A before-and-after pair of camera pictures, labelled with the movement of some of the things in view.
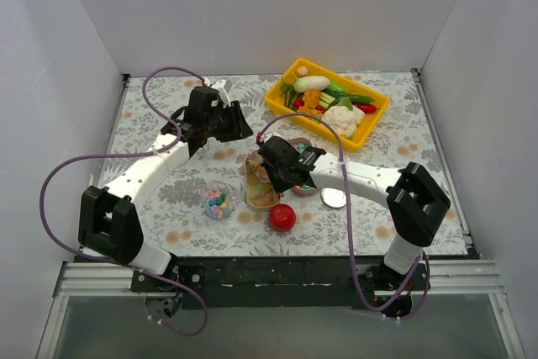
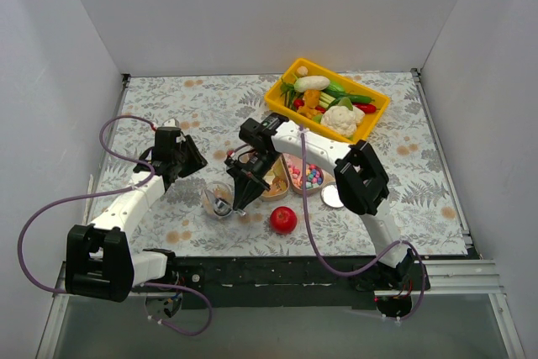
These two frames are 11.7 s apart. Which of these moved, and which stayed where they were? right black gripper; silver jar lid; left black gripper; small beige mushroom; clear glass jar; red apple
Moved: left black gripper; right black gripper
Stayed: small beige mushroom; red apple; clear glass jar; silver jar lid
